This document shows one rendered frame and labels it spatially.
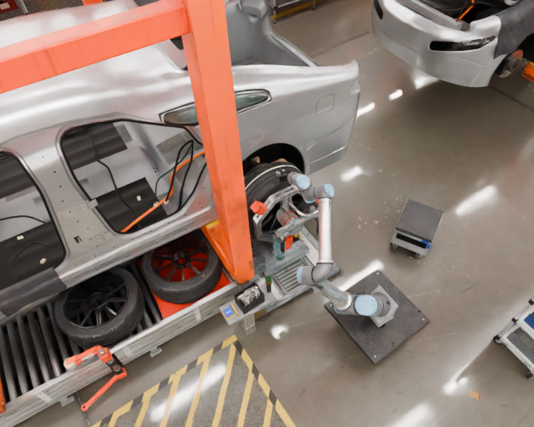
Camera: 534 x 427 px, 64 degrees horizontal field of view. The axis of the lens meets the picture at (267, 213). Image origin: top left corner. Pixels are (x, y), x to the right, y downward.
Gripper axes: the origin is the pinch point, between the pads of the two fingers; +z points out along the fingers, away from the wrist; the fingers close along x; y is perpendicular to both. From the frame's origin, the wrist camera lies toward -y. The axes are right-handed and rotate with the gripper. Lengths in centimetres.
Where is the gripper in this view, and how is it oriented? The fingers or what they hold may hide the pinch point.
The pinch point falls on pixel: (276, 173)
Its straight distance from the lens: 325.5
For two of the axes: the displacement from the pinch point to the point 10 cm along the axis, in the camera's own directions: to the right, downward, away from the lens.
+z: -4.6, -2.6, 8.5
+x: -2.4, -8.8, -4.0
